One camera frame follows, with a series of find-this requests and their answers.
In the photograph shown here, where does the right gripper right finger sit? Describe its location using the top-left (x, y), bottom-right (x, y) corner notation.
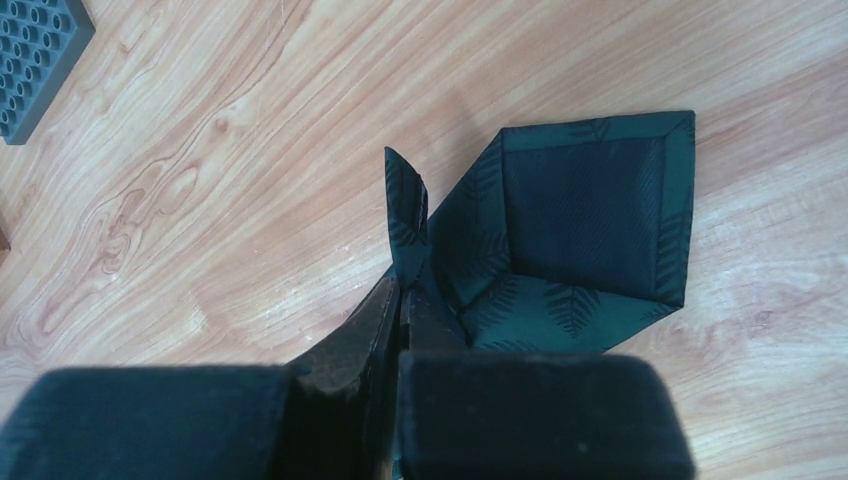
top-left (400, 288), bottom-right (468, 480)

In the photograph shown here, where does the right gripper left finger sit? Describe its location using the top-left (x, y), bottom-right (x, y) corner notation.
top-left (271, 277), bottom-right (401, 479)

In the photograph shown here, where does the dark green leaf tie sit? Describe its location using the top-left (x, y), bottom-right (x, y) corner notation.
top-left (384, 110), bottom-right (697, 480)

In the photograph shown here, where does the grey studded baseplate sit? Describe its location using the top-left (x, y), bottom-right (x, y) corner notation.
top-left (1, 0), bottom-right (95, 145)

